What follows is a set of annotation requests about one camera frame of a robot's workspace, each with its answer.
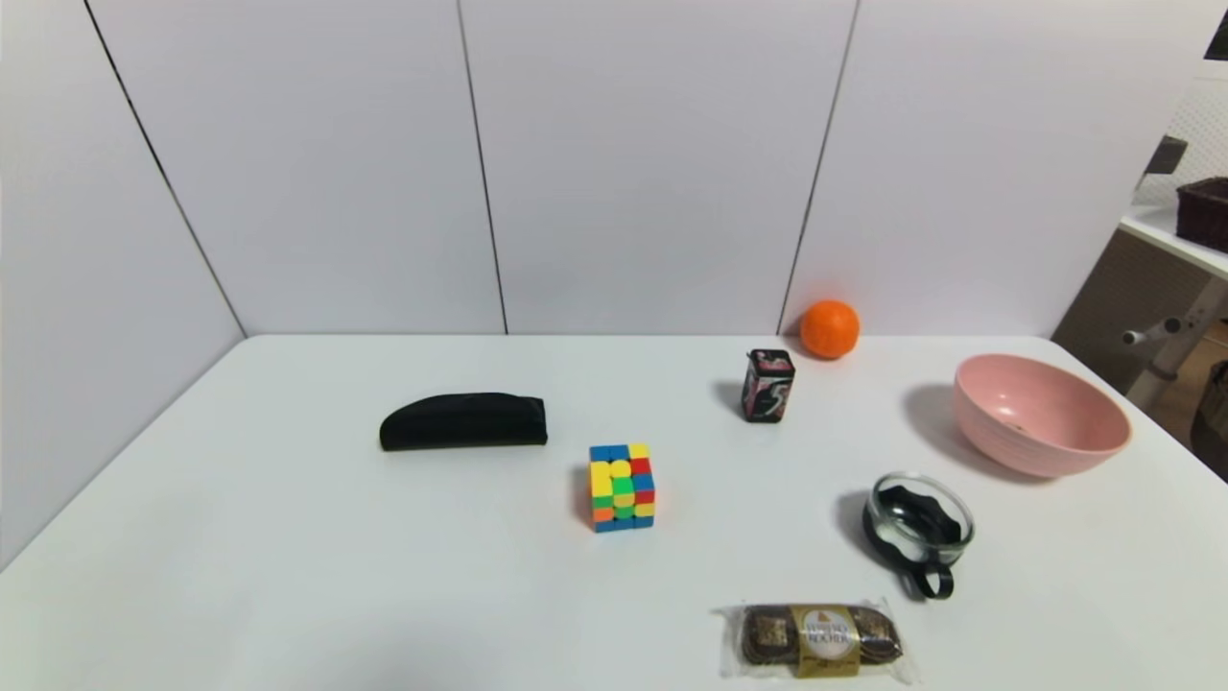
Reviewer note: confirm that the orange ball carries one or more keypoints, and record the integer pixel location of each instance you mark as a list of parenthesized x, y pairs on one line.
[(830, 329)]

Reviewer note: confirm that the small dark grey box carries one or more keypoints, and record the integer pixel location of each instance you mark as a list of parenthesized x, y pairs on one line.
[(1165, 154)]

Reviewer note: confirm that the dark woven basket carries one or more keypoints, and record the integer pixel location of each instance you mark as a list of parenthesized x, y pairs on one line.
[(1203, 211)]

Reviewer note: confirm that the glass cup with black holder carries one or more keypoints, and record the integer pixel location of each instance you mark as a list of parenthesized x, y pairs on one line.
[(916, 528)]

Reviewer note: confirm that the white shelf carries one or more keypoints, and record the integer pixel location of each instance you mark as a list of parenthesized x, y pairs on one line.
[(1175, 240)]

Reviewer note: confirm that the chocolate pack in clear wrap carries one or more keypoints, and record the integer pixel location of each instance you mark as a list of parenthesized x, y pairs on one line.
[(820, 638)]

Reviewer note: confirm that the black fabric pouch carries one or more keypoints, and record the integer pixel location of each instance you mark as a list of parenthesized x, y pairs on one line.
[(462, 420)]

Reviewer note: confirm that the pink bowl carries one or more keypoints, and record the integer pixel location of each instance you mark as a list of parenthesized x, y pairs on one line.
[(1041, 415)]

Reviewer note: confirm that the white stand post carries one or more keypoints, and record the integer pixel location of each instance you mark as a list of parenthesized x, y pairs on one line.
[(1175, 336)]

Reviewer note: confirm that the black pink gum box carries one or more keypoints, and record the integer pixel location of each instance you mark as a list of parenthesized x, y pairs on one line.
[(767, 386)]

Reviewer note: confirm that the multicoloured puzzle cube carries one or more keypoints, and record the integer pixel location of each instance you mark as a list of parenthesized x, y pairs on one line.
[(623, 488)]

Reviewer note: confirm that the brown perforated panel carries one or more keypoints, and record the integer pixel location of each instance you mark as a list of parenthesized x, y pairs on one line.
[(1118, 297)]

